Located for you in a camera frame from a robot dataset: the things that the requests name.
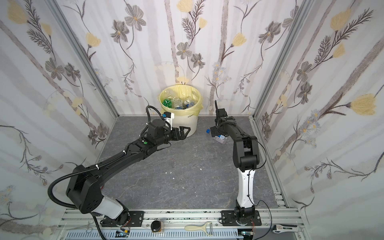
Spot black round knob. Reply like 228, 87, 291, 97
151, 220, 164, 233

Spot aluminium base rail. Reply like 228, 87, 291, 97
55, 209, 307, 240

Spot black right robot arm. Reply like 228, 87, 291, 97
210, 102, 265, 228

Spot adjustable wrench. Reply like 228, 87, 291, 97
272, 224, 300, 234

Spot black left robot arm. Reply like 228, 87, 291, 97
48, 112, 191, 227

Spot small blue label bottle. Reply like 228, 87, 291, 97
206, 129, 227, 144

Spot clear bottle blue label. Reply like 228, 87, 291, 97
173, 97, 197, 110

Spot green soda bottle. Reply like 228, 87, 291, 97
162, 98, 173, 109

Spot beige vegetable peeler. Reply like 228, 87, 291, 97
184, 222, 213, 236

